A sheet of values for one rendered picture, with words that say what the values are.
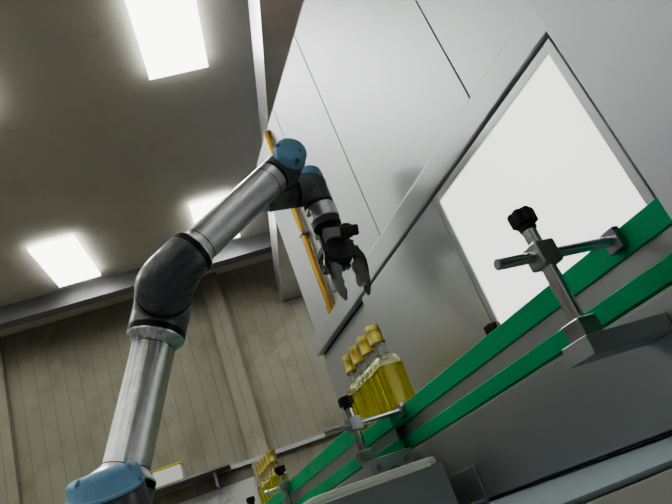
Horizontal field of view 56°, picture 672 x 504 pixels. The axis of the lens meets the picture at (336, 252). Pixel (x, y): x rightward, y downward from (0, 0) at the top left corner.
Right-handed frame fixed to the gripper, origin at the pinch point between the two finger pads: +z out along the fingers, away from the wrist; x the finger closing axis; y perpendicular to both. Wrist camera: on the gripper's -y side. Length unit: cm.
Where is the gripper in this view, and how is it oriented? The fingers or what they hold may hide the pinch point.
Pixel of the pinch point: (356, 290)
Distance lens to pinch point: 143.3
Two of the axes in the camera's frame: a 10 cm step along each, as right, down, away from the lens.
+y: -2.7, 5.0, 8.3
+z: 3.3, 8.5, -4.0
